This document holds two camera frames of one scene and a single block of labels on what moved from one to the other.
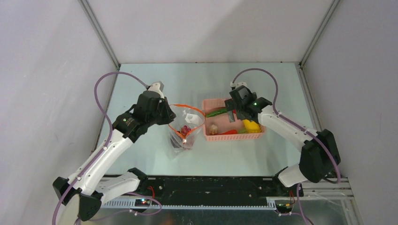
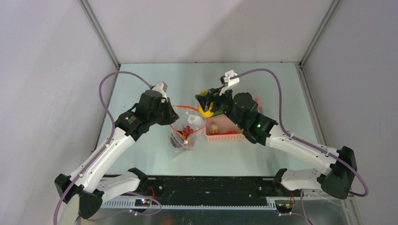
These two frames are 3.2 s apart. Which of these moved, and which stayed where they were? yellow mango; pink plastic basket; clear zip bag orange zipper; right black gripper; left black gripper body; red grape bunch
Moved: yellow mango; right black gripper
Stayed: clear zip bag orange zipper; pink plastic basket; red grape bunch; left black gripper body
